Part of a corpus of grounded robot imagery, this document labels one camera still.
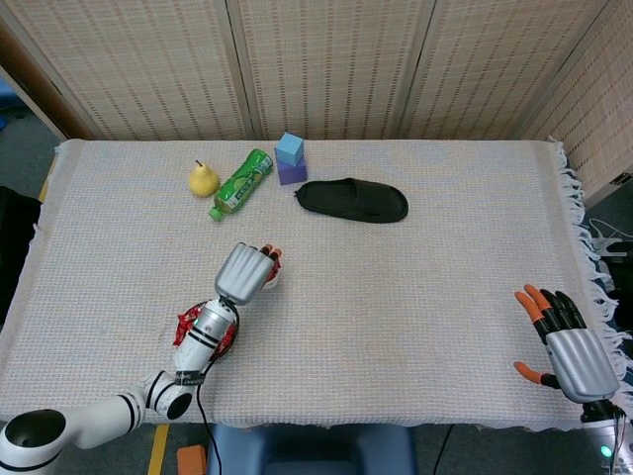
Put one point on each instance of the silver metal plate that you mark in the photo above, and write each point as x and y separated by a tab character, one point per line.
198	303

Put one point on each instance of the white woven tablecloth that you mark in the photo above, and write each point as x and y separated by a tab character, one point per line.
371	321

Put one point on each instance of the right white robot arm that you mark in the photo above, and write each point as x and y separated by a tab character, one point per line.
601	435

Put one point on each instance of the black slipper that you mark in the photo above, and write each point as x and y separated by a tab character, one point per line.
346	200

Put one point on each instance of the bamboo folding screen panel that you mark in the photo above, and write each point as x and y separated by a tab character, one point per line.
603	114
494	64
336	64
138	64

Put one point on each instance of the green drink bottle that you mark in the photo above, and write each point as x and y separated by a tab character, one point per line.
240	188

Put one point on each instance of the light blue foam cube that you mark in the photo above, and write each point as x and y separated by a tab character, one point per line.
289	148

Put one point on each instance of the purple foam cube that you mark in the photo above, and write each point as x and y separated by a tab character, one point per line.
293	174

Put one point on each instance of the black equipment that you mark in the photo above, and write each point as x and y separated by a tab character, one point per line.
623	277

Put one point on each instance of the yellow pear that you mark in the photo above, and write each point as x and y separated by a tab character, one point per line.
204	183

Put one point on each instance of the orange foam block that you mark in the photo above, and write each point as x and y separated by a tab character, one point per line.
192	460

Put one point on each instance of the white paper cup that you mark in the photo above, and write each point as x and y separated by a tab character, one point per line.
272	284

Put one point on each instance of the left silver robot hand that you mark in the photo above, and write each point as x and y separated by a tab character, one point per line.
240	274

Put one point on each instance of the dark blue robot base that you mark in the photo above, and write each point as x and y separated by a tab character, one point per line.
306	452

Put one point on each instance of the blue object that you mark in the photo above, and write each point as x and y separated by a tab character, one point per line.
7	96

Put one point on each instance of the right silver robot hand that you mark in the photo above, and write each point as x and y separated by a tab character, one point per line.
583	363

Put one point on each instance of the black fabric object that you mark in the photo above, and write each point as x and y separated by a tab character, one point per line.
15	247

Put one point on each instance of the brown wooden board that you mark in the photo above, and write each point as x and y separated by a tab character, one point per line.
44	86

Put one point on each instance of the metal screen foot bracket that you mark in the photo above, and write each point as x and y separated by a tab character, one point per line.
624	179

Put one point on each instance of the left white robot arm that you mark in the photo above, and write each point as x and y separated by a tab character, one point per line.
205	331

